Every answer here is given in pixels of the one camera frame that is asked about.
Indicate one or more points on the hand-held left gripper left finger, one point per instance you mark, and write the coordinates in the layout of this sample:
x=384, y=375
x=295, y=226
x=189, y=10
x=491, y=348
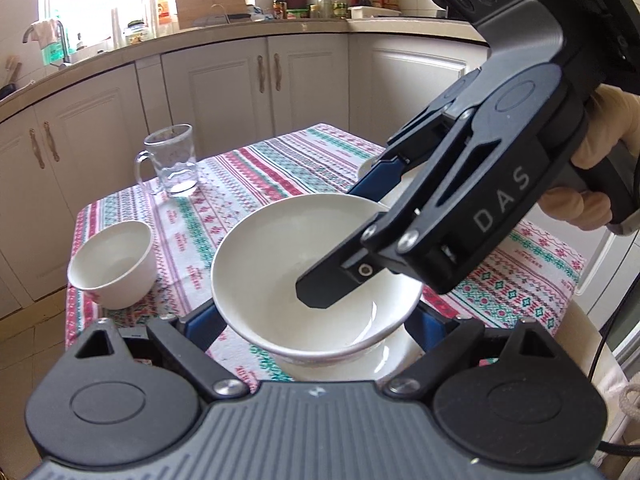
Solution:
x=200, y=325

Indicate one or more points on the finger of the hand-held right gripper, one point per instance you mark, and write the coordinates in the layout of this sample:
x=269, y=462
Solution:
x=340, y=272
x=372, y=182

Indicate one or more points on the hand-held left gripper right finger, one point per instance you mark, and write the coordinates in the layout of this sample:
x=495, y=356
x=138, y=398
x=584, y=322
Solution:
x=430, y=325

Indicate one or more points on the large white plate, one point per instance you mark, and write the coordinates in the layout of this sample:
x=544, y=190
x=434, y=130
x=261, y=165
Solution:
x=366, y=169

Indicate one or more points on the white deep plate fruit print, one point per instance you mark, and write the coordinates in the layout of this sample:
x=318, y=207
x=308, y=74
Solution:
x=390, y=357

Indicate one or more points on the white bowl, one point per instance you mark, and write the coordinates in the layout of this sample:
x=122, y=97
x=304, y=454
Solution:
x=115, y=270
x=280, y=260

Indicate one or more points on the person's right hand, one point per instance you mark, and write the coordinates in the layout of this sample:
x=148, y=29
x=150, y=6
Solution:
x=605, y=130

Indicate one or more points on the patterned red green tablecloth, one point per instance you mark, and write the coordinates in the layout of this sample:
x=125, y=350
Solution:
x=280, y=170

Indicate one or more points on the black wok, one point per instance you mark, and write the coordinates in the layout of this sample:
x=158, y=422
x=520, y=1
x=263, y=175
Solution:
x=440, y=2

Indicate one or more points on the white plastic tray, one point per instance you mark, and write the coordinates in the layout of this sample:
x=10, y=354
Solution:
x=372, y=11

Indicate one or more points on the clear glass mug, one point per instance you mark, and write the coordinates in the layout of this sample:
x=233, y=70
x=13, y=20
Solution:
x=172, y=160

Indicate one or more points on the clear glass bottle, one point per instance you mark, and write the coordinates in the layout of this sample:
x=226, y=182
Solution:
x=326, y=5

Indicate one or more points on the dark sauce bottle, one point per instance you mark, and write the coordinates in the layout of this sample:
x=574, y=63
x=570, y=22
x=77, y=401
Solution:
x=278, y=2

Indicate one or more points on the white knitted cloth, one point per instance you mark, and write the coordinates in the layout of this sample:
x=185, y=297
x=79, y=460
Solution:
x=627, y=400

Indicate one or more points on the kitchen countertop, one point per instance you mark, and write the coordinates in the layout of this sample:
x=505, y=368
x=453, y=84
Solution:
x=225, y=30

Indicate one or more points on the wooden cutting board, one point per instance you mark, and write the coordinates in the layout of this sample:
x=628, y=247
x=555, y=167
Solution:
x=210, y=5

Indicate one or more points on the yellow label bottle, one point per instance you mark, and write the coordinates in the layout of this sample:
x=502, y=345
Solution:
x=163, y=10

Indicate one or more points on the glass jar green lid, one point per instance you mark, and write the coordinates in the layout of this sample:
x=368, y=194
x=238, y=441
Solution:
x=135, y=34

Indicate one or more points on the metal kitchen faucet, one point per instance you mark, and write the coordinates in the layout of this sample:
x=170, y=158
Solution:
x=62, y=45

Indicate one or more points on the cloth on faucet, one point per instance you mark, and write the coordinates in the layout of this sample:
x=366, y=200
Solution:
x=45, y=32

